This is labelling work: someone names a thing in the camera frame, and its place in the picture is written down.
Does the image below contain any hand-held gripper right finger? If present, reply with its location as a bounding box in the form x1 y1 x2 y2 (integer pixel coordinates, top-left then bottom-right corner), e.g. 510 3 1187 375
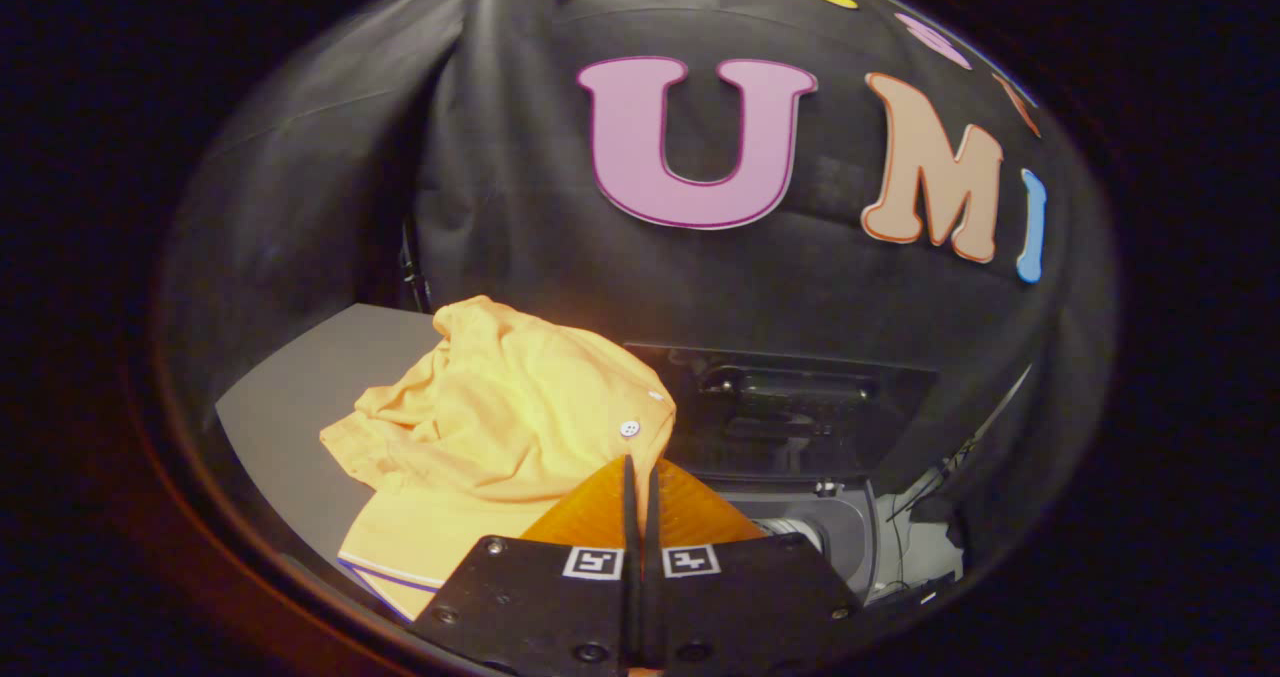
640 457 867 674

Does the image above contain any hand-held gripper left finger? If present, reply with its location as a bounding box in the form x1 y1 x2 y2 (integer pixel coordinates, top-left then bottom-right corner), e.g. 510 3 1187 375
410 454 641 677

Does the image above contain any grey washing machine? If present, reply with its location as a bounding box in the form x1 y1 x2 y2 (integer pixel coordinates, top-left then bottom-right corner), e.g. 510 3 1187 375
625 342 941 603

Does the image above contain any orange polo shirt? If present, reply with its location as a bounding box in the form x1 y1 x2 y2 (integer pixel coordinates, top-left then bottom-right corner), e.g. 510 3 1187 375
320 295 678 623

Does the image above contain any dark washing machine lid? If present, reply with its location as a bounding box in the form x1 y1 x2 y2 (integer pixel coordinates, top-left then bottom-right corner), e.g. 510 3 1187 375
625 342 941 484

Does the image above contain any dark cabinet with white door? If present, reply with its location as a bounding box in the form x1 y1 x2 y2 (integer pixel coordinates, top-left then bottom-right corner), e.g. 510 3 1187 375
215 302 448 598

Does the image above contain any black backdrop cloth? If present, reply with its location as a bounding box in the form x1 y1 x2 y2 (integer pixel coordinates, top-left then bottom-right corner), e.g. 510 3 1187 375
155 0 1117 558

